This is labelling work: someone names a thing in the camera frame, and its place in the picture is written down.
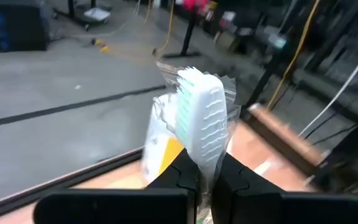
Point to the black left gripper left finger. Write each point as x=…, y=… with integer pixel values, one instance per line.
x=172, y=193

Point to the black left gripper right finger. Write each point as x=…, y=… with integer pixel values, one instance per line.
x=238, y=199

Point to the green toothbrush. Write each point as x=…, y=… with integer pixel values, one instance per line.
x=204, y=118

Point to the black floor stand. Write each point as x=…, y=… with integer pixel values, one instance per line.
x=188, y=31

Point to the wheeled stand with tray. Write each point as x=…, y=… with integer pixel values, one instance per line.
x=96, y=14

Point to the black storage case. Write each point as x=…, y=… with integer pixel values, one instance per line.
x=14, y=28

